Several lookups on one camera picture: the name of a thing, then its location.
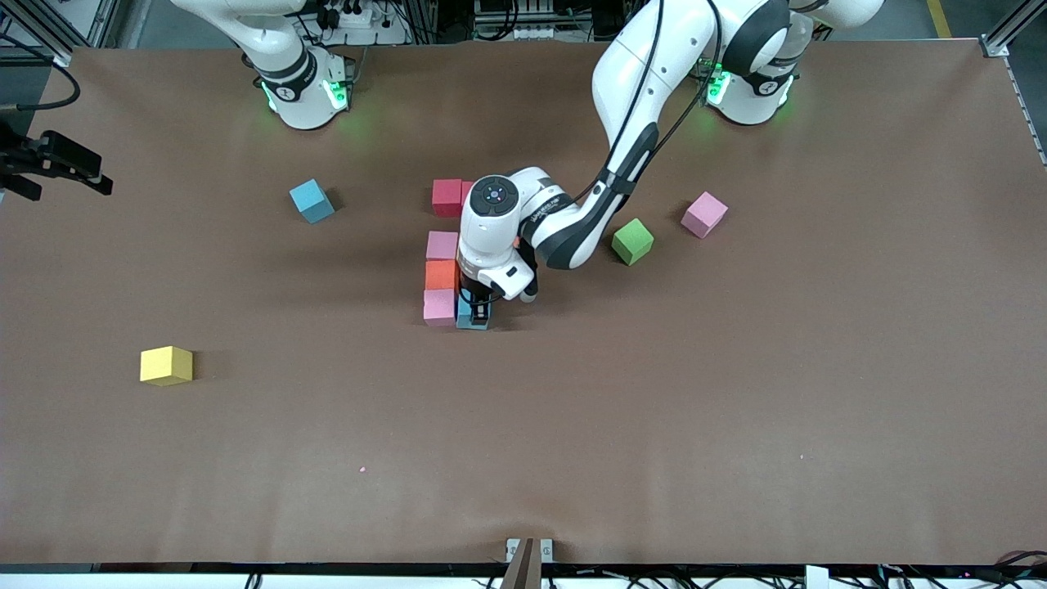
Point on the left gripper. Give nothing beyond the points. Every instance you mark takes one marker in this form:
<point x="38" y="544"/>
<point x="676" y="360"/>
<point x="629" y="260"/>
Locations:
<point x="472" y="294"/>

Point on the light blue foam block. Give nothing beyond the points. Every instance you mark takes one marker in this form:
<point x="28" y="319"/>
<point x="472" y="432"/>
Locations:
<point x="311" y="200"/>
<point x="468" y="321"/>

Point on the pink foam block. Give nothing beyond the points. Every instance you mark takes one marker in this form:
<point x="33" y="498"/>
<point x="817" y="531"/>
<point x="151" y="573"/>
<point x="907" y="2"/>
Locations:
<point x="439" y="307"/>
<point x="442" y="244"/>
<point x="704" y="214"/>

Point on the red foam block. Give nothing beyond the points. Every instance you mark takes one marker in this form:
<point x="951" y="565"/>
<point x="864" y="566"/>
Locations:
<point x="467" y="192"/>
<point x="447" y="198"/>

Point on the green foam block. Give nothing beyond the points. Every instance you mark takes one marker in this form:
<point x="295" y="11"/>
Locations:
<point x="632" y="241"/>

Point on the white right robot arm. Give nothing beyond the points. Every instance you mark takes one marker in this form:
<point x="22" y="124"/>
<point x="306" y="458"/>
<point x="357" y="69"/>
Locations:
<point x="298" y="94"/>

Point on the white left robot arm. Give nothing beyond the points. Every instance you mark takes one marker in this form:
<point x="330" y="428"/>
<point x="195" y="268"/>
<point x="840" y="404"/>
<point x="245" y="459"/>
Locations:
<point x="495" y="196"/>

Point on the brown paper table cover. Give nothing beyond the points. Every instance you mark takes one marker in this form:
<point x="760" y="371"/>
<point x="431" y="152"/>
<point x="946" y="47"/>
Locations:
<point x="523" y="458"/>

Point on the yellow foam block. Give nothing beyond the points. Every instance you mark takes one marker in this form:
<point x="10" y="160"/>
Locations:
<point x="166" y="365"/>

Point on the white electronics box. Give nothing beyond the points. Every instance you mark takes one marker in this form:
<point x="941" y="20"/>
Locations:
<point x="515" y="16"/>

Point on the white power strip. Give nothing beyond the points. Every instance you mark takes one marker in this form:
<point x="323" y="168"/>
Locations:
<point x="360" y="16"/>

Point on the silver aluminium frame profile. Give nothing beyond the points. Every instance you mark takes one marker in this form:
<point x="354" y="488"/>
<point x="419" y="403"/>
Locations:
<point x="74" y="33"/>
<point x="994" y="47"/>

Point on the grey metal camera bracket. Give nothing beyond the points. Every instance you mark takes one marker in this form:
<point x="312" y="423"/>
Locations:
<point x="527" y="556"/>

